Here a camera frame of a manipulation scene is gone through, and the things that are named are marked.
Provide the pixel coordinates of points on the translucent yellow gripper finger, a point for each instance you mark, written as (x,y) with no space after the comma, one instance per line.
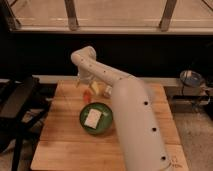
(95,88)
(77,82)

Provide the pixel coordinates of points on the orange red pepper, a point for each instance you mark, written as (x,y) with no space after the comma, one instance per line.
(87,96)

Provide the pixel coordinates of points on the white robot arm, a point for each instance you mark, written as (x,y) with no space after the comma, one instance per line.
(136,125)

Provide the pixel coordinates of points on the clear plastic bottle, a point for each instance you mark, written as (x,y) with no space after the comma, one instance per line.
(107,91)

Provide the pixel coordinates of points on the white sponge block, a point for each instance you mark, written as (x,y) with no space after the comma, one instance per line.
(93,118)

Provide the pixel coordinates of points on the green round plate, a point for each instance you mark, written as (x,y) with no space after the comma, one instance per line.
(105,119)

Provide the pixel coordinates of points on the black chair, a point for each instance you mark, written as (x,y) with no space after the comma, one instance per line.
(16,100)

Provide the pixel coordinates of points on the metal bowl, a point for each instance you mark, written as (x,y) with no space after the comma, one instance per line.
(191,78)

